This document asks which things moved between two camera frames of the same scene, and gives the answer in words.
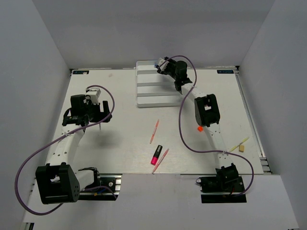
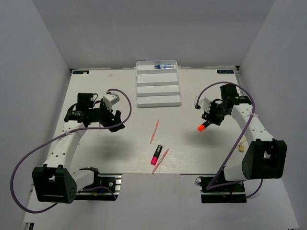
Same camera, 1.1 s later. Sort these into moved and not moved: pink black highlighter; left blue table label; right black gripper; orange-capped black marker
Moved: right black gripper
Not moved: left blue table label; orange-capped black marker; pink black highlighter
